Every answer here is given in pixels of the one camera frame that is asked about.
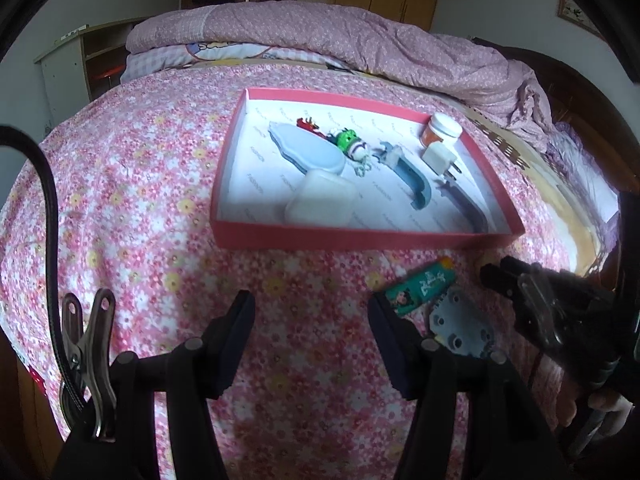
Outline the green lighter with orange cap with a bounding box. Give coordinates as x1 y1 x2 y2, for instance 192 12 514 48
384 257 457 318

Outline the white wall charger plug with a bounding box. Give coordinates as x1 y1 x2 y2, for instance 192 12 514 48
421 142 461 181

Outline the white cap orange jar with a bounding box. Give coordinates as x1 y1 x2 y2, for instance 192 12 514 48
421 113 463 148

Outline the blue curved hook tool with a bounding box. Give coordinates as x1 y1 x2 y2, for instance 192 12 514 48
373 141 432 210

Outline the white earbuds case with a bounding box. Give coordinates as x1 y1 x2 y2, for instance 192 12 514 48
284 169 358 228

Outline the green frog keychain toy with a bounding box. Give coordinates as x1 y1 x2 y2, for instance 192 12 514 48
326 128 372 178

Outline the grey oval plastic lid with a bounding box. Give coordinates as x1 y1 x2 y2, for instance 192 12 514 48
268 122 345 176

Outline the red small toy figure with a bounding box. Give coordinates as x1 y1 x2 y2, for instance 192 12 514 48
296 118 326 139

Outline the dark grey curved tool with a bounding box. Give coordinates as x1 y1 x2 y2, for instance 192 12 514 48
438 180 488 234

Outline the grey metal plate with holes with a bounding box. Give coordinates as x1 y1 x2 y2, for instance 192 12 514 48
428 285 495 359

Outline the silver metal clip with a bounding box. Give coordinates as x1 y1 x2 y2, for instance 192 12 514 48
60 288 116 440

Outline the dark wooden headboard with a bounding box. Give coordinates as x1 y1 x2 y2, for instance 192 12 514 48
472 37 639 193

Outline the purple folded quilt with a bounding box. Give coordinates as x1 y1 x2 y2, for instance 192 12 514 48
125 1 555 150

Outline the pink floral bed sheet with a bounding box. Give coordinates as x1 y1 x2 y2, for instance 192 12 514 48
0 62 576 480

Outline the red shallow cardboard box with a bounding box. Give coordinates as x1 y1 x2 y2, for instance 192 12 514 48
209 88 525 250

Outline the cartoon print pillow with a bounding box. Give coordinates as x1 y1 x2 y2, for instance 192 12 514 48
120 42 349 82

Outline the white bedside shelf cabinet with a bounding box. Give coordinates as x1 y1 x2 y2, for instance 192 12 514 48
34 18 145 127

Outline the framed wall picture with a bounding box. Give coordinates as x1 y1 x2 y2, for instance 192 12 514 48
556 0 605 41

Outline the black cable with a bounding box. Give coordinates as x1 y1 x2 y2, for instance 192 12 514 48
0 123 87 421

